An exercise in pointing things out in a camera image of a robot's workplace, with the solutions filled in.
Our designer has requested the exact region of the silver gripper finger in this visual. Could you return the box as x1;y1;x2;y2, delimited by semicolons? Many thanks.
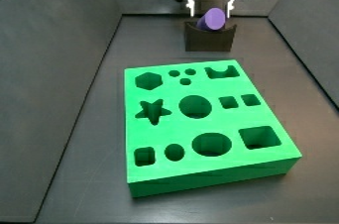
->
185;0;194;17
226;0;236;18

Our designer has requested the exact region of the green foam shape-sorter board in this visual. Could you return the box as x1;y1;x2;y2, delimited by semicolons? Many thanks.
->
124;59;301;197

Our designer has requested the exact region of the purple cylinder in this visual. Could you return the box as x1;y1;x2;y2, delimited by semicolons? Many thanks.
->
196;8;226;31

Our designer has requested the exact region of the black curved cradle stand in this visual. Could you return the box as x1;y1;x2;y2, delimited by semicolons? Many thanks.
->
184;22;237;52

